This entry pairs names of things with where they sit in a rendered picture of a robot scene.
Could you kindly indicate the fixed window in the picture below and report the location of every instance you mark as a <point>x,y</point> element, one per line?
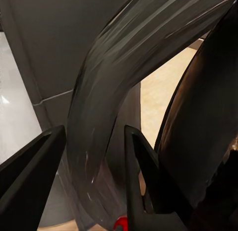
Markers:
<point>195,45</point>

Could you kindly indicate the electric kettle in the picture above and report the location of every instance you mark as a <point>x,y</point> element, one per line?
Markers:
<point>198,138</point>

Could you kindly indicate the coffee maker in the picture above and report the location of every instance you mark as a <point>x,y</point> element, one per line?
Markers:
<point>43,44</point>

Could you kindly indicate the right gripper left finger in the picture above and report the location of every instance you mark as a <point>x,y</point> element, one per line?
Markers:
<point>26,179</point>

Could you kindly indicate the countertop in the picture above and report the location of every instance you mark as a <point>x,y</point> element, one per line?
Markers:
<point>156,92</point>

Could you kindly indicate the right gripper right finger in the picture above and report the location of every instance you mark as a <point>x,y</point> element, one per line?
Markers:
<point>173,212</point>

